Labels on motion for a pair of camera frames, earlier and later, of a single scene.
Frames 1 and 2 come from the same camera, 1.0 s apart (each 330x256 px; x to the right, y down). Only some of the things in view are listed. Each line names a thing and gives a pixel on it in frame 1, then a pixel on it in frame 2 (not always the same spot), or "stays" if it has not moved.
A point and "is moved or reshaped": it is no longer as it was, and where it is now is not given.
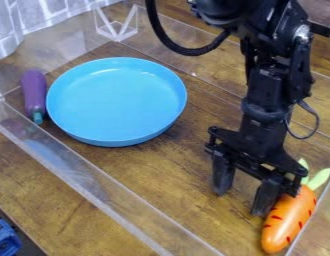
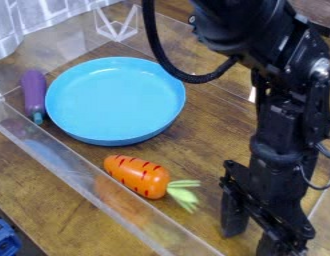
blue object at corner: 6,242 stays
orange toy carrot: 292,214 is moved or reshaped
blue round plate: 116,102 stays
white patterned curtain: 21,17 stays
